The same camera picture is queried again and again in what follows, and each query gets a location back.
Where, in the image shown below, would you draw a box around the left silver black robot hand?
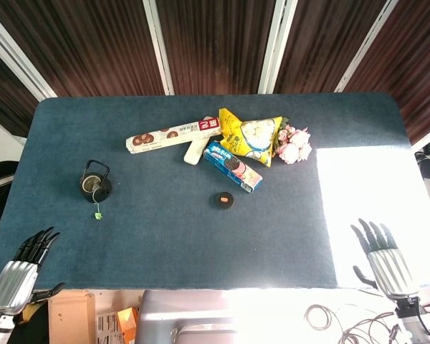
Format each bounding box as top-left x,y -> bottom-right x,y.
0,226 -> 66,316

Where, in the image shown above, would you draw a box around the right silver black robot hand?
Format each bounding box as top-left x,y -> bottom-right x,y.
350,218 -> 420,300

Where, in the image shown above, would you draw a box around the tea bag with tag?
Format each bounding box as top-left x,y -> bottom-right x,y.
92,182 -> 105,221

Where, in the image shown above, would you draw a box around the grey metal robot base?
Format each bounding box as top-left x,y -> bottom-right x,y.
135,289 -> 244,344

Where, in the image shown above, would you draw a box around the black cast iron teapot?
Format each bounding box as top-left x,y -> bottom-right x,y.
79,159 -> 113,204

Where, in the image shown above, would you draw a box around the black round lid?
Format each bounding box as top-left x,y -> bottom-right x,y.
209,191 -> 236,210

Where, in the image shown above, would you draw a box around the yellow snack bag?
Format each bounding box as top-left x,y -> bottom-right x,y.
219,107 -> 284,168

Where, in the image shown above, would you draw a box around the orange printed carton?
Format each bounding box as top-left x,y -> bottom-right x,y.
95,306 -> 140,344

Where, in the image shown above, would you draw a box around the pink artificial flower bouquet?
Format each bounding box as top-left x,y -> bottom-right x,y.
272,118 -> 312,165

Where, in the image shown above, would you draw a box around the dark blue table mat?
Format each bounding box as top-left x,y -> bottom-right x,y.
0,92 -> 416,291

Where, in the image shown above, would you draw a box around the blue oreo cookie box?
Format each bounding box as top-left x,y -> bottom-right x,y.
203,140 -> 264,194

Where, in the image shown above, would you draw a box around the long white cookie box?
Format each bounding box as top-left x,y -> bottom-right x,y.
125,119 -> 223,155

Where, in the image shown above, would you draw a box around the small white rectangular block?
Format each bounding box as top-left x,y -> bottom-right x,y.
183,137 -> 209,166

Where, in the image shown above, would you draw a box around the tangled dark cables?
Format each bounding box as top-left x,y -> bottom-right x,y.
304,288 -> 430,344

